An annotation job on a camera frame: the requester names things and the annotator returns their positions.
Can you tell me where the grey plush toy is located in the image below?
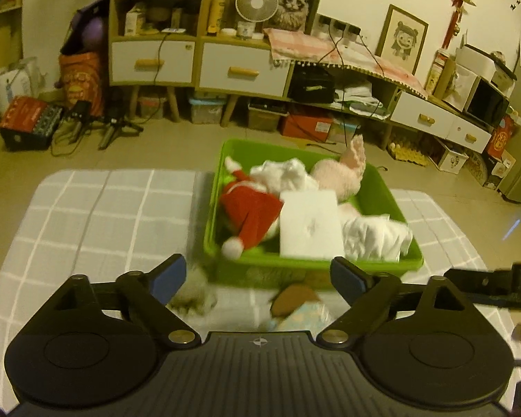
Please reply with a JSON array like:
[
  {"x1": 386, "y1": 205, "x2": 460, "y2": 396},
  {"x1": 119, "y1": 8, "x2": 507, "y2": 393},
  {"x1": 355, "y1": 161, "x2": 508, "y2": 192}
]
[{"x1": 167, "y1": 265, "x2": 217, "y2": 315}]

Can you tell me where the white cloth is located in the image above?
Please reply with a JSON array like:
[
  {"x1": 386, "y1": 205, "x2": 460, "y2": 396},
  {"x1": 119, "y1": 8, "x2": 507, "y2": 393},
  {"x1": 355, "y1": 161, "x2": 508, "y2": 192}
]
[{"x1": 342, "y1": 215, "x2": 414, "y2": 263}]

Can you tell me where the doll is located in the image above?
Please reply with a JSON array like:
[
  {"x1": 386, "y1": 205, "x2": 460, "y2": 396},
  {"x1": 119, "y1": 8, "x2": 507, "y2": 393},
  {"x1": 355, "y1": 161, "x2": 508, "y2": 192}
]
[{"x1": 262, "y1": 283, "x2": 335, "y2": 337}]

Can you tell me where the white square pillow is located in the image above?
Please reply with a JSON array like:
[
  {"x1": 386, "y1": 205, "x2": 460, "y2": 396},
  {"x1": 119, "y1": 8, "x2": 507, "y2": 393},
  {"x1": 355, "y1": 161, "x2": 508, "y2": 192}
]
[{"x1": 279, "y1": 190, "x2": 344, "y2": 260}]

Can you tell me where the pink bunny plush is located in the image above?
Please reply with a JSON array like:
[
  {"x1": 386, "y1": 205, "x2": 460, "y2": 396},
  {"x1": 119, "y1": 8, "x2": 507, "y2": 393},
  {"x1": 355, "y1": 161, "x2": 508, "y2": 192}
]
[{"x1": 311, "y1": 134, "x2": 367, "y2": 202}]

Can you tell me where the santa plush toy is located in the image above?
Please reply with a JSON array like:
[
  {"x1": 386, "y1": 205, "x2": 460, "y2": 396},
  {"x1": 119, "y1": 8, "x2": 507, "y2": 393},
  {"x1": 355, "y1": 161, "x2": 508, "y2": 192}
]
[{"x1": 219, "y1": 156, "x2": 283, "y2": 260}]

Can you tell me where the white fluffy plush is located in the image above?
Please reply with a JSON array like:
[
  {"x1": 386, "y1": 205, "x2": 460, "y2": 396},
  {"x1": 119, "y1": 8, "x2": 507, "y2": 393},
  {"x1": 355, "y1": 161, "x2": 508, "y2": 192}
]
[{"x1": 249, "y1": 158, "x2": 319, "y2": 196}]

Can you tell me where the grey checkered rug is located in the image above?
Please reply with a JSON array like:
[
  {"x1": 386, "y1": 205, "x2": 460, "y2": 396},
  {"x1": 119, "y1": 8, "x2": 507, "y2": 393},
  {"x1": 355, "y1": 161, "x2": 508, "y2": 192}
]
[{"x1": 0, "y1": 169, "x2": 489, "y2": 411}]

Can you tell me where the yellow egg tray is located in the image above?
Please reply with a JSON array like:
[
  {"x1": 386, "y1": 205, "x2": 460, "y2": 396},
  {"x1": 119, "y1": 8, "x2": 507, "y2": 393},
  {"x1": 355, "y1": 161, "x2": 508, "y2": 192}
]
[{"x1": 387, "y1": 140, "x2": 428, "y2": 167}]

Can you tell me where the white storage box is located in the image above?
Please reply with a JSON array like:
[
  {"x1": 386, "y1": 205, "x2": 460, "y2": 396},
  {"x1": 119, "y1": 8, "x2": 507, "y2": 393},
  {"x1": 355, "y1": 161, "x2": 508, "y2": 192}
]
[{"x1": 428, "y1": 139, "x2": 469, "y2": 174}]

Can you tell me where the red cardboard box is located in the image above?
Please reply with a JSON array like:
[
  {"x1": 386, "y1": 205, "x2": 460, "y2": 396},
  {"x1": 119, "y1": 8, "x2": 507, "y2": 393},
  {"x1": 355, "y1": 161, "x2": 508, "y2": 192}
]
[{"x1": 279, "y1": 113, "x2": 333, "y2": 143}]

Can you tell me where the microwave oven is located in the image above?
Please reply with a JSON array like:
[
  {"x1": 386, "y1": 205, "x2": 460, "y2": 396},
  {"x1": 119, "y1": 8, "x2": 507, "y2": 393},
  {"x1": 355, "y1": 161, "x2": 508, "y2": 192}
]
[{"x1": 443, "y1": 65, "x2": 508, "y2": 127}]

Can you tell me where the black tripod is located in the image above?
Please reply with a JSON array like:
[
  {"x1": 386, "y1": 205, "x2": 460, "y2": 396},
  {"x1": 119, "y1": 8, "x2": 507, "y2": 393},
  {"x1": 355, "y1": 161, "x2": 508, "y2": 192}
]
[{"x1": 62, "y1": 101, "x2": 144, "y2": 151}]

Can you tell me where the clear storage bin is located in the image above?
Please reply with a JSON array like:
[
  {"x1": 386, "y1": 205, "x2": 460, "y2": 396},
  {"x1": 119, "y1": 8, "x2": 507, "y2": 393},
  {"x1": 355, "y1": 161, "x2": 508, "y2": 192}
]
[{"x1": 189, "y1": 98, "x2": 226, "y2": 124}]

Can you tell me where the red black box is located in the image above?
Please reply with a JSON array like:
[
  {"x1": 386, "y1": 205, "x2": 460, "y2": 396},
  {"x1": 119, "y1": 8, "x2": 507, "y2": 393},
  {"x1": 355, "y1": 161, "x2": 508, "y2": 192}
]
[{"x1": 0, "y1": 96, "x2": 65, "y2": 152}]

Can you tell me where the black bag on shelf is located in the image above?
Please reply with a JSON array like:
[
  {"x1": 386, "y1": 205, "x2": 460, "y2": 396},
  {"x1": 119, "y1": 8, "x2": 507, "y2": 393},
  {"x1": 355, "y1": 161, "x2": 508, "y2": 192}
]
[{"x1": 288, "y1": 66, "x2": 335, "y2": 104}]

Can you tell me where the orange snack bag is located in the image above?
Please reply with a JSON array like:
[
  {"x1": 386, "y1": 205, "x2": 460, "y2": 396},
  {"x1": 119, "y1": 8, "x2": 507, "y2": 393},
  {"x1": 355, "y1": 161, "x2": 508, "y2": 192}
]
[{"x1": 59, "y1": 52, "x2": 105, "y2": 118}]

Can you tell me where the white plastic bag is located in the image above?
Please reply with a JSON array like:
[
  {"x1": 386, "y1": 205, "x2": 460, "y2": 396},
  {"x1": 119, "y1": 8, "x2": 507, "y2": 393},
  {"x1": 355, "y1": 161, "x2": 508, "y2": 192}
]
[{"x1": 0, "y1": 57, "x2": 42, "y2": 115}]

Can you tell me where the framed girl drawing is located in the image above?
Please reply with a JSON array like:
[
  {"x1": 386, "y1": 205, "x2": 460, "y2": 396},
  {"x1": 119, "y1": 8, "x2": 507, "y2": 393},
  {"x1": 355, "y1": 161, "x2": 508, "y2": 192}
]
[{"x1": 375, "y1": 5, "x2": 428, "y2": 74}]

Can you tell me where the pink cloth on cabinet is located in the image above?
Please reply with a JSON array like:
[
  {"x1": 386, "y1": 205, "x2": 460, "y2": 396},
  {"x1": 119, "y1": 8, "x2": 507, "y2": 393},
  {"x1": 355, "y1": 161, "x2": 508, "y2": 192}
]
[{"x1": 264, "y1": 28, "x2": 428, "y2": 99}]

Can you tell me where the purple ball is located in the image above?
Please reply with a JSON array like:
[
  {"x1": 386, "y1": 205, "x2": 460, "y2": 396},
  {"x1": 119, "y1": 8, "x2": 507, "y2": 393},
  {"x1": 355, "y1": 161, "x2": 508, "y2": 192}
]
[{"x1": 82, "y1": 17, "x2": 108, "y2": 52}]

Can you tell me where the wooden tv cabinet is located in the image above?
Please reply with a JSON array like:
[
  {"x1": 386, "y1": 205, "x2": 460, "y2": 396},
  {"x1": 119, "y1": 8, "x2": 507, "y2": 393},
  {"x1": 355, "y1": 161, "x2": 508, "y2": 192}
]
[{"x1": 109, "y1": 0, "x2": 491, "y2": 154}]

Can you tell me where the red hanging decoration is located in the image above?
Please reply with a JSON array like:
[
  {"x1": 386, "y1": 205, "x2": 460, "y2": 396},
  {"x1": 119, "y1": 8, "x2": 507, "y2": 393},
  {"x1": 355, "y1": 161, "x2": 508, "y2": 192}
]
[{"x1": 441, "y1": 0, "x2": 475, "y2": 50}]

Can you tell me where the yellow bottle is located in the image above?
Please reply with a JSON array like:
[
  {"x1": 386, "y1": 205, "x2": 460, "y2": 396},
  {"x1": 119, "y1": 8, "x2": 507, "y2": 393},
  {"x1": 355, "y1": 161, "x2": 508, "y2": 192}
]
[{"x1": 207, "y1": 0, "x2": 226, "y2": 36}]

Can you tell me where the framed raccoon picture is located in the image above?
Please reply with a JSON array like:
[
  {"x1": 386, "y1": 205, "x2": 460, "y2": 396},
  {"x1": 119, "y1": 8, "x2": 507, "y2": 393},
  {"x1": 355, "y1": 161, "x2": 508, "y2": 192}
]
[{"x1": 263, "y1": 0, "x2": 320, "y2": 35}]

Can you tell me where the small white desk fan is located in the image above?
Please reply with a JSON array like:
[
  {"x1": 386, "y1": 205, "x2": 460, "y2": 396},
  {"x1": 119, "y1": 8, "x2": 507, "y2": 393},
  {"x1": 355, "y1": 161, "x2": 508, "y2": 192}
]
[{"x1": 235, "y1": 0, "x2": 279, "y2": 23}]

